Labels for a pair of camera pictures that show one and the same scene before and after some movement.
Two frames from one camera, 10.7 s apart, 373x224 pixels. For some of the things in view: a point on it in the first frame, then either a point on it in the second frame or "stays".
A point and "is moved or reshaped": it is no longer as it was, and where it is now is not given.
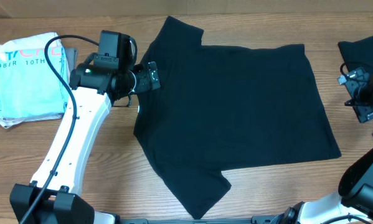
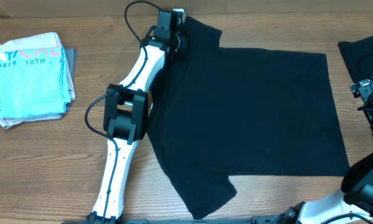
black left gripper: x=144 y=83 -> x=182 y=45
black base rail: x=253 y=219 stays
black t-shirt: x=221 y=109 is moved or reshaped
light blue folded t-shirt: x=23 y=85 stays
